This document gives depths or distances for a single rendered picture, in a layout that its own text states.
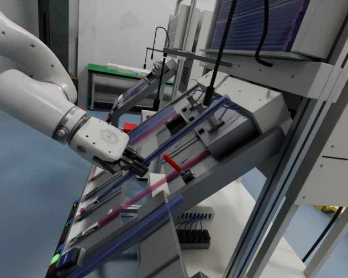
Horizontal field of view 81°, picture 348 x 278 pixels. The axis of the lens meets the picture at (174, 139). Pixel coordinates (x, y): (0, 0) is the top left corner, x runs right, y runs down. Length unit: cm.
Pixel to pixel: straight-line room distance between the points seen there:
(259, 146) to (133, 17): 498
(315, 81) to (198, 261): 74
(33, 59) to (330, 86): 62
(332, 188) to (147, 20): 506
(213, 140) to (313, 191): 35
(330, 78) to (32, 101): 58
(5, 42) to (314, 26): 57
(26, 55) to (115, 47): 476
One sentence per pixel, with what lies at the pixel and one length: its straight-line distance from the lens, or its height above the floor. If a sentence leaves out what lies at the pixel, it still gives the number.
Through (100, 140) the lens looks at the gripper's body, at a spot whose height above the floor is 114.
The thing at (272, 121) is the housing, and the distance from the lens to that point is 56.
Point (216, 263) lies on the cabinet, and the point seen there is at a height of 62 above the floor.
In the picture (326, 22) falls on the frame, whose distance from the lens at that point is 53.
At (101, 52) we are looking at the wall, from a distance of 525.
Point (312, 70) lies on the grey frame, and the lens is 52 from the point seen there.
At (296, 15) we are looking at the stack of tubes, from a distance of 57.
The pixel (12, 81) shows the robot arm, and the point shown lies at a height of 123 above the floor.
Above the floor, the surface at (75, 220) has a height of 73.
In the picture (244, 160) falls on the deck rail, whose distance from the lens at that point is 54.
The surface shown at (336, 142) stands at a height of 121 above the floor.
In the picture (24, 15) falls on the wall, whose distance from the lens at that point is 536.
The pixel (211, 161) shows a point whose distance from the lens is 57.
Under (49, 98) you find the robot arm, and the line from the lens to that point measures 47.
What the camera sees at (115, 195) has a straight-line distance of 78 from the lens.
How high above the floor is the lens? 133
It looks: 22 degrees down
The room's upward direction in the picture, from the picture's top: 13 degrees clockwise
